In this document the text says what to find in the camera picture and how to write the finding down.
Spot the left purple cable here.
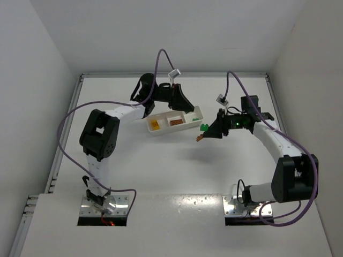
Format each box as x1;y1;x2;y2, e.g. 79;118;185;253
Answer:
57;48;175;218

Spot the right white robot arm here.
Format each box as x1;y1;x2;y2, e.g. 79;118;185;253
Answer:
197;95;319;206

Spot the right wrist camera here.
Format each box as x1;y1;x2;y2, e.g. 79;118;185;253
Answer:
216;94;229;109

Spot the metal base plate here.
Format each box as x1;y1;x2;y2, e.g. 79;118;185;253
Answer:
222;195;263;218
79;195;129;218

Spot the white three-compartment tray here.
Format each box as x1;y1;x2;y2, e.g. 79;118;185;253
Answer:
145;106;203;136

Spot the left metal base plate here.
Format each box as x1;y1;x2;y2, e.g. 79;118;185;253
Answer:
79;195;129;218

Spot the brown lego plate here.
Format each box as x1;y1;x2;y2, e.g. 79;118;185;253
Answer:
170;119;184;126
196;134;204;142

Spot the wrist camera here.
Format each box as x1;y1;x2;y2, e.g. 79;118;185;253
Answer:
216;94;229;109
168;69;181;84

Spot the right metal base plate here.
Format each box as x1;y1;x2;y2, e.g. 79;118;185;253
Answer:
222;195;263;218

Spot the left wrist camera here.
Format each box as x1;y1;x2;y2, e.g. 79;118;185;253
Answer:
168;69;181;84

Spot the purple cable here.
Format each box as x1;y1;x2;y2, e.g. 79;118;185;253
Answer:
57;48;175;218
222;70;318;227

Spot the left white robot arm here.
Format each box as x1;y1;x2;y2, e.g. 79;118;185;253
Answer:
79;69;195;208

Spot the yellow curved lego brick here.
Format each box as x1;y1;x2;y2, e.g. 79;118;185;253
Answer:
151;120;160;131

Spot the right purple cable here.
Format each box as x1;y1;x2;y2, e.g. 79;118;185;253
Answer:
222;70;318;227

